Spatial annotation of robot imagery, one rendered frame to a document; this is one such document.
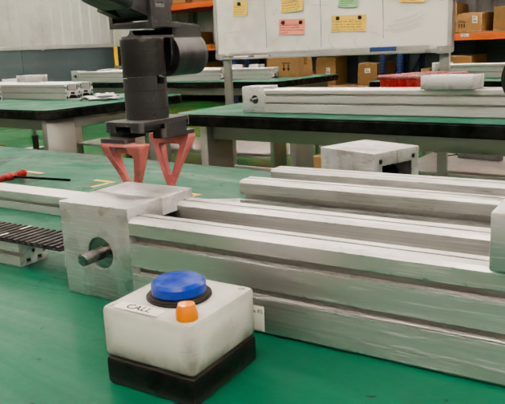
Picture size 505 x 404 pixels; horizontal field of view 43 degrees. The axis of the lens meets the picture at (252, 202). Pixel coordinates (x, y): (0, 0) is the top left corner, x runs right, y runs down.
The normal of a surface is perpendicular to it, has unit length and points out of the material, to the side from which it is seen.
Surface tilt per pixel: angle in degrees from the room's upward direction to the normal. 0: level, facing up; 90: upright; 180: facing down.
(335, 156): 90
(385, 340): 90
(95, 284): 90
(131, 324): 90
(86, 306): 0
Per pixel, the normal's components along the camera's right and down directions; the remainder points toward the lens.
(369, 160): -0.79, 0.17
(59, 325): -0.04, -0.97
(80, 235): -0.52, 0.22
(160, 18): 0.79, 0.11
